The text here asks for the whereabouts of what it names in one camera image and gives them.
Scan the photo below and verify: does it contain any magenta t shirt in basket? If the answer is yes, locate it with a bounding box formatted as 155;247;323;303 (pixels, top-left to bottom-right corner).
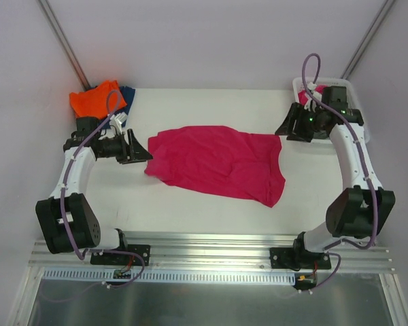
298;85;327;107

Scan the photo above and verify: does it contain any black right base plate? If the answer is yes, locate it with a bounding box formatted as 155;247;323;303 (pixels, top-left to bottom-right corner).
269;247;331;272

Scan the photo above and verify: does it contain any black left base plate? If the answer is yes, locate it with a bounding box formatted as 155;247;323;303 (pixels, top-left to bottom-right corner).
90;244;151;267

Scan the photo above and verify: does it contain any corner metal post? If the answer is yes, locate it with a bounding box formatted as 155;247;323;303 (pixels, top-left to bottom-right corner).
36;0;91;90
340;0;398;79

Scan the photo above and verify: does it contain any magenta t shirt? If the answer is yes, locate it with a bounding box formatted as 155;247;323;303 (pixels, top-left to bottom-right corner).
298;85;327;107
145;126;286;208

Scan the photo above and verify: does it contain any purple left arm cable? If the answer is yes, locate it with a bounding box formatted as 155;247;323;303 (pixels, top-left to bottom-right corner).
37;90;147;303

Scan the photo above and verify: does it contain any white plastic laundry basket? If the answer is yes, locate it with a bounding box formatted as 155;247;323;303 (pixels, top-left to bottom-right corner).
292;77;371;145

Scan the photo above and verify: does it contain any aluminium mounting rail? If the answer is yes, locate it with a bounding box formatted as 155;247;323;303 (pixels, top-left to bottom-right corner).
29;230;395;274

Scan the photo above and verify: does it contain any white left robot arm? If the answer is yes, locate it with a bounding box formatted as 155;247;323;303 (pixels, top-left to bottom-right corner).
35;113;152;264

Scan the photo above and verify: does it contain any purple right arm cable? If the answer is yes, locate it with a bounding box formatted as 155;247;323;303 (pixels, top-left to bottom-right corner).
285;52;380;296

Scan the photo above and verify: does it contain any folded orange t shirt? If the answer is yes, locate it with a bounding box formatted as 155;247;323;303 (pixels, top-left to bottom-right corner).
69;80;126;120

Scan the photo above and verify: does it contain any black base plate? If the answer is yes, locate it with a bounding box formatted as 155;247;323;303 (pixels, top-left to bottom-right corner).
269;247;331;272
90;244;151;267

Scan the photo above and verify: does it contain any right corner metal post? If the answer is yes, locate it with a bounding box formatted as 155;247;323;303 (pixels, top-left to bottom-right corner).
340;0;398;79

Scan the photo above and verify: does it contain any left corner metal post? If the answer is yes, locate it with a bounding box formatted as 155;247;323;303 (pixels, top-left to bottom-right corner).
36;0;91;90

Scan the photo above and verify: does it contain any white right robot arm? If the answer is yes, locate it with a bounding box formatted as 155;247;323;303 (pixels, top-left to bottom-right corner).
275;83;396;268

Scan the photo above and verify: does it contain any white slotted cable duct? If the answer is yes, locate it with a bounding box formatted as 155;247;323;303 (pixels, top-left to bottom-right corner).
43;268;295;286

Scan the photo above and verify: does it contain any folded blue t shirt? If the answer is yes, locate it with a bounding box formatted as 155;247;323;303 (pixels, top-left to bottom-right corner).
117;86;136;115

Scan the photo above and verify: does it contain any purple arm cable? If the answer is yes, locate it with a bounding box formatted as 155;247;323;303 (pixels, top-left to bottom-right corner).
37;90;147;303
285;52;380;296

